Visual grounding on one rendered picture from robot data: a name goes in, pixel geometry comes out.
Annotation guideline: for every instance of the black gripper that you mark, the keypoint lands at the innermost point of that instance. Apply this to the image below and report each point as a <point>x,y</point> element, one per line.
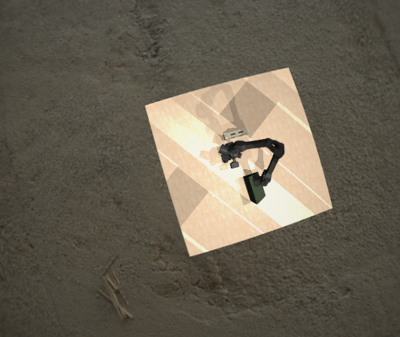
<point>235,163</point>

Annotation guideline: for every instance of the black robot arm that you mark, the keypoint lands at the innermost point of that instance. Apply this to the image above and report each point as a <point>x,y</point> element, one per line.
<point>239,146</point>

